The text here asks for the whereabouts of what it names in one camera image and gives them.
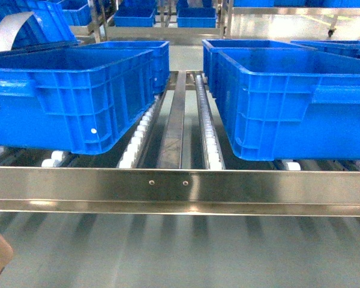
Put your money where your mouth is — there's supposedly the stainless steel shelf rack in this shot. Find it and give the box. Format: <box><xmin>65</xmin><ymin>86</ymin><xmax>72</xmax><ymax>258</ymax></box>
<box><xmin>0</xmin><ymin>0</ymin><xmax>360</xmax><ymax>217</ymax></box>

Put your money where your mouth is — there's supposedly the grey tape roll strip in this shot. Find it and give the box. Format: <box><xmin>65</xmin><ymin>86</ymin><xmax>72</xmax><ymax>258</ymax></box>
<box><xmin>0</xmin><ymin>11</ymin><xmax>34</xmax><ymax>52</ymax></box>

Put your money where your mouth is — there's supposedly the blue bin behind middle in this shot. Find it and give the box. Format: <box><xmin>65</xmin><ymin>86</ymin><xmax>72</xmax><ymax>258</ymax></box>
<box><xmin>77</xmin><ymin>40</ymin><xmax>170</xmax><ymax>95</ymax></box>

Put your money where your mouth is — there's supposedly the blue bin behind right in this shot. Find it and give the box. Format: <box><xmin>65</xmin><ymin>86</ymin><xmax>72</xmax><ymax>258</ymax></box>
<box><xmin>202</xmin><ymin>39</ymin><xmax>314</xmax><ymax>94</ymax></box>

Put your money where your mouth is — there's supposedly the blue bin front middle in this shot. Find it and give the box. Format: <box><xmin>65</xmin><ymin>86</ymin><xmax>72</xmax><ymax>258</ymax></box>
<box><xmin>0</xmin><ymin>48</ymin><xmax>154</xmax><ymax>155</ymax></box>

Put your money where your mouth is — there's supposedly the tilted blue bin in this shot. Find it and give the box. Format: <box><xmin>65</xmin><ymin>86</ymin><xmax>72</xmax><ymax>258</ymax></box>
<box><xmin>0</xmin><ymin>1</ymin><xmax>77</xmax><ymax>50</ymax></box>

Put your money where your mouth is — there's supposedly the blue bin front right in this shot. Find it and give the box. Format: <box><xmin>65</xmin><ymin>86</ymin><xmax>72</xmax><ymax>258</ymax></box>
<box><xmin>214</xmin><ymin>48</ymin><xmax>360</xmax><ymax>161</ymax></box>

